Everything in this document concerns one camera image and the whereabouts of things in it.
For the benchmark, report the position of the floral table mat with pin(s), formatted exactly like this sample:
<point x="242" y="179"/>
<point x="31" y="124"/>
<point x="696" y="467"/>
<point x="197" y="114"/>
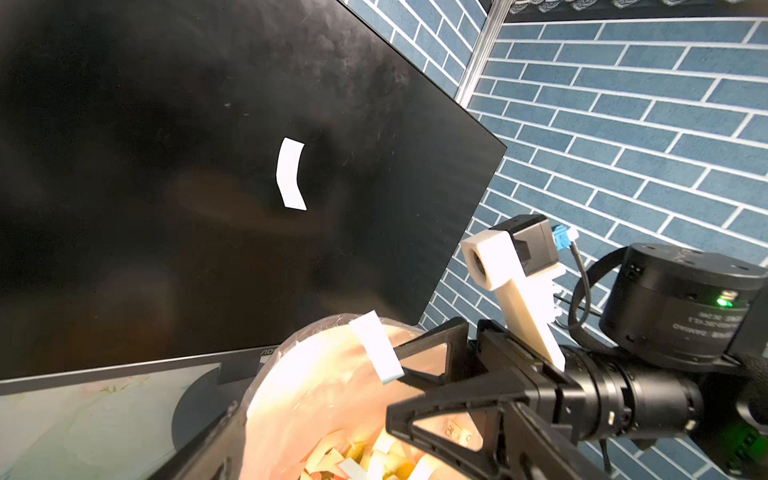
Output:
<point x="110" y="429"/>

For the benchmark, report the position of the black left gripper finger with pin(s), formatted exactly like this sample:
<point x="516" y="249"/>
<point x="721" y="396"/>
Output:
<point x="215" y="453"/>

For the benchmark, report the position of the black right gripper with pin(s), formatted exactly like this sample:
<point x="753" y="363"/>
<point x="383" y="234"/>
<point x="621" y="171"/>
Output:
<point x="520" y="419"/>

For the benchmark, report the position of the white sticky note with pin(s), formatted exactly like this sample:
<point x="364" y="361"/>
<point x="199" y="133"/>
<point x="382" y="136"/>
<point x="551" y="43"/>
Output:
<point x="288" y="161"/>
<point x="373" y="337"/>

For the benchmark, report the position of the pile of discarded sticky notes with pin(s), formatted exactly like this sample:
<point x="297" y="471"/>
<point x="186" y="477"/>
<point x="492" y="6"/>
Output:
<point x="340" y="456"/>

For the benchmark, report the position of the white waste bin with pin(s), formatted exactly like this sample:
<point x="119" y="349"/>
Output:
<point x="318" y="381"/>

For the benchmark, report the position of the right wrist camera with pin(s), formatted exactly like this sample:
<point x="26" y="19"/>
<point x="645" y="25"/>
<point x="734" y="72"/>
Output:
<point x="518" y="261"/>

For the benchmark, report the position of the black computer monitor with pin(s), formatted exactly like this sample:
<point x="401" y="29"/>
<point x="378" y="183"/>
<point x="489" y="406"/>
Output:
<point x="141" y="224"/>

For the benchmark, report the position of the grey round monitor stand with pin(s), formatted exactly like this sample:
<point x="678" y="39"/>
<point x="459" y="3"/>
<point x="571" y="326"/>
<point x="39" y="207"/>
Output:
<point x="208" y="398"/>

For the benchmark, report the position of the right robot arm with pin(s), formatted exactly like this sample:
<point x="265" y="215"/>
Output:
<point x="688" y="331"/>

